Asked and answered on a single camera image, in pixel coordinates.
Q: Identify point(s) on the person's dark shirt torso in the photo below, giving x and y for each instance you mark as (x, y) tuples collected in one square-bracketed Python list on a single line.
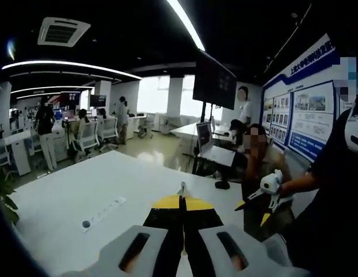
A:
[(329, 202)]

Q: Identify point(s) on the white chest-worn device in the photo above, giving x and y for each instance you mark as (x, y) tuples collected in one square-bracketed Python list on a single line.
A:
[(356, 132)]

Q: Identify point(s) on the white laptop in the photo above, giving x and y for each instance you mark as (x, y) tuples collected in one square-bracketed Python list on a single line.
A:
[(219, 155)]

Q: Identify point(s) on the blue framed wall poster board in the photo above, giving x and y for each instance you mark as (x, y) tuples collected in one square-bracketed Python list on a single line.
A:
[(306, 109)]

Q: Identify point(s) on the small desk monitor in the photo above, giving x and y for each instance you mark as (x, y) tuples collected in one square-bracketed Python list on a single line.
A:
[(205, 137)]

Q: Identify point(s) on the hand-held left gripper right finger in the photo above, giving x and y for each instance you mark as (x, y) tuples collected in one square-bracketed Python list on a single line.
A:
[(225, 248)]

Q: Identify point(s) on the long curved ceiling light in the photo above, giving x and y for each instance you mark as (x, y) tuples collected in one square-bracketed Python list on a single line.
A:
[(72, 65)]

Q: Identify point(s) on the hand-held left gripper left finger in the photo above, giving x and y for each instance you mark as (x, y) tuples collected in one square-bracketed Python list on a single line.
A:
[(144, 248)]

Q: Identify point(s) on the white mesh office chair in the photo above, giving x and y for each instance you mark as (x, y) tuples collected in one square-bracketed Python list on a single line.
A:
[(89, 138), (109, 131)]

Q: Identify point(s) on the black computer mouse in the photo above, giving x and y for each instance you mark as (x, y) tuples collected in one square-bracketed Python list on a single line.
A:
[(222, 184)]

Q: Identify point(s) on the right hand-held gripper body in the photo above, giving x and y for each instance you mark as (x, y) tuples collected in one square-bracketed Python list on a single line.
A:
[(272, 186)]

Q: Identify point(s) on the ceiling air conditioner unit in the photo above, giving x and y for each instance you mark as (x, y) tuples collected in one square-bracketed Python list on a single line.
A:
[(63, 31)]

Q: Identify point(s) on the straight ceiling light strip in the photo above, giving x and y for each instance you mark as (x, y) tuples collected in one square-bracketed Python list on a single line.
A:
[(187, 23)]

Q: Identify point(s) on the white low cabinet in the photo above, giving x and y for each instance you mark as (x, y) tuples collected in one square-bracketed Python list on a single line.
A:
[(20, 153)]

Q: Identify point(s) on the black screen on stand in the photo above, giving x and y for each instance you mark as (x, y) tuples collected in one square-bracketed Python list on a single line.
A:
[(215, 83)]

